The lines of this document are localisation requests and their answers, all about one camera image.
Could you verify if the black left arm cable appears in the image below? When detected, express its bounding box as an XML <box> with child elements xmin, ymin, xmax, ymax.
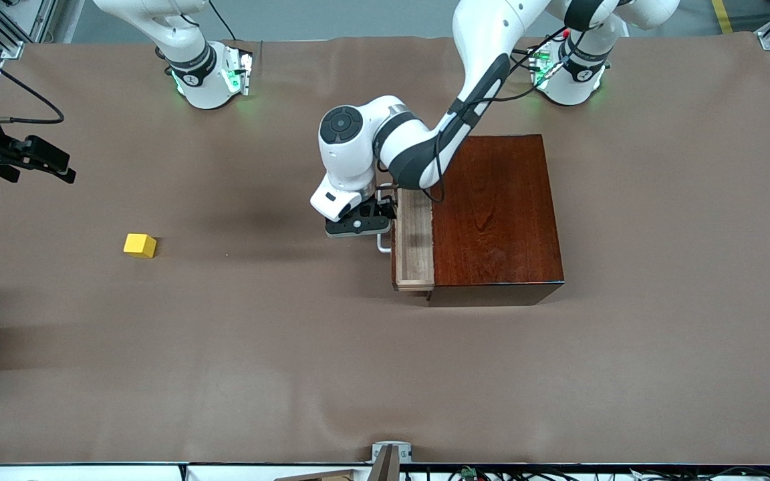
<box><xmin>424</xmin><ymin>27</ymin><xmax>583</xmax><ymax>204</ymax></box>

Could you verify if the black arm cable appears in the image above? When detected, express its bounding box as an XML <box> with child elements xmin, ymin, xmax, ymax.
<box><xmin>424</xmin><ymin>27</ymin><xmax>583</xmax><ymax>204</ymax></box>
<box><xmin>0</xmin><ymin>37</ymin><xmax>65</xmax><ymax>126</ymax></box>

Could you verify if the dark brown wooden cabinet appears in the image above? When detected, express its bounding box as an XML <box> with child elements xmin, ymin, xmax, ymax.
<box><xmin>427</xmin><ymin>134</ymin><xmax>565</xmax><ymax>307</ymax></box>

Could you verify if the grey metal bracket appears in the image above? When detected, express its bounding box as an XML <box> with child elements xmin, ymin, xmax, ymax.
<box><xmin>371</xmin><ymin>440</ymin><xmax>413</xmax><ymax>464</ymax></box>

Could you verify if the yellow cube block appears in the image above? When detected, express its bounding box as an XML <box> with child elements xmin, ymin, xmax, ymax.
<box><xmin>123</xmin><ymin>233</ymin><xmax>157</xmax><ymax>259</ymax></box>

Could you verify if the light wood drawer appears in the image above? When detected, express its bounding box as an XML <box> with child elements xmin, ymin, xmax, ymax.
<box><xmin>376</xmin><ymin>184</ymin><xmax>436</xmax><ymax>293</ymax></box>

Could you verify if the black base cable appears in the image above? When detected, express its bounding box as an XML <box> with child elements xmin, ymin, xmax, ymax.
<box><xmin>208</xmin><ymin>0</ymin><xmax>237</xmax><ymax>42</ymax></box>

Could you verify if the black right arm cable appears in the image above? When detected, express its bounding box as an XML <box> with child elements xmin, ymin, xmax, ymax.
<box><xmin>0</xmin><ymin>37</ymin><xmax>65</xmax><ymax>126</ymax></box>

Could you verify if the brown table cover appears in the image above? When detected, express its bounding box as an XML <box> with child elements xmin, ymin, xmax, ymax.
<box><xmin>0</xmin><ymin>32</ymin><xmax>770</xmax><ymax>466</ymax></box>

